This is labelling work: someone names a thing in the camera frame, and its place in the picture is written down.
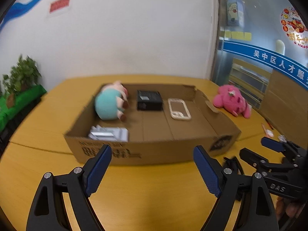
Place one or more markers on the wooden desktop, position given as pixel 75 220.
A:
pixel 156 192

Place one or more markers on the green artificial turf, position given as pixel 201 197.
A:
pixel 21 103

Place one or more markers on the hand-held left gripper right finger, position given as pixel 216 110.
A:
pixel 207 170

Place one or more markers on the row of yellow sticky notes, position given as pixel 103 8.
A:
pixel 238 35

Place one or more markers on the silver foil packet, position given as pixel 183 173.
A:
pixel 108 133

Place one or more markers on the magenta plush toy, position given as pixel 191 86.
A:
pixel 228 101

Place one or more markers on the blue banner sticker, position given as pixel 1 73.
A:
pixel 264 57

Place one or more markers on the red wall sign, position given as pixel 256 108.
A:
pixel 60 4

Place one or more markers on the red pen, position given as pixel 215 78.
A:
pixel 269 124

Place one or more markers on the brown cardboard sheet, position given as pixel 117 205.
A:
pixel 286 101

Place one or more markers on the pink pig plush toy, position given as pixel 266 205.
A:
pixel 108 103

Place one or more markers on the green potted plant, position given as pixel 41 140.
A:
pixel 22 74

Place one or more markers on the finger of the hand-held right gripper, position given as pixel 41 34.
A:
pixel 252 157
pixel 272 144

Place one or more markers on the black box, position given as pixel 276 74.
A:
pixel 149 101

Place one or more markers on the brown cardboard box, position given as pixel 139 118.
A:
pixel 154 149

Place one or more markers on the cartoon poster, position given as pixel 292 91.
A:
pixel 234 10

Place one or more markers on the white phone case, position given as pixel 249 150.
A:
pixel 178 114

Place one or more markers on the red festive window decal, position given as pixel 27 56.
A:
pixel 294 26

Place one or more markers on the person's right hand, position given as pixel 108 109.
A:
pixel 292 209

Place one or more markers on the small white object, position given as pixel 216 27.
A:
pixel 268 132

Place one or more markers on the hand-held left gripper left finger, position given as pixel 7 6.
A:
pixel 98 170

